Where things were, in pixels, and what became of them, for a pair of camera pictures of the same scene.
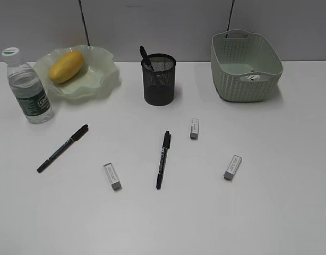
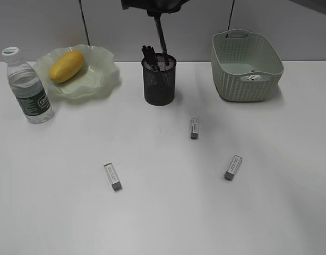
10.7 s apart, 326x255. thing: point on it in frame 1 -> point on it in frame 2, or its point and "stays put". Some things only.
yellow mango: x=66 y=66 stays put
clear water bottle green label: x=28 y=88 stays put
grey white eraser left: x=112 y=176 stays put
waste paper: x=254 y=77 stays put
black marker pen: x=166 y=143 -> x=157 y=22
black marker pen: x=75 y=137 -> x=149 y=54
